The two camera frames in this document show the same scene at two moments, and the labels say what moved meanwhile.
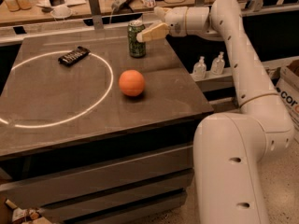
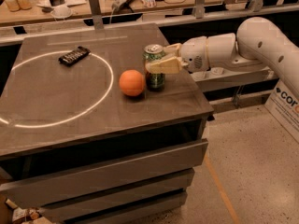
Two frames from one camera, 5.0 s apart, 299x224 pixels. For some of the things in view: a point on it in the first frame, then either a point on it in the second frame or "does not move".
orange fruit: [132, 82] does not move
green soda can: [136, 49] to [155, 81]
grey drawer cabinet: [91, 134] does not move
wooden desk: [44, 5] does not move
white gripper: [176, 20] to [193, 54]
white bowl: [61, 12] does not move
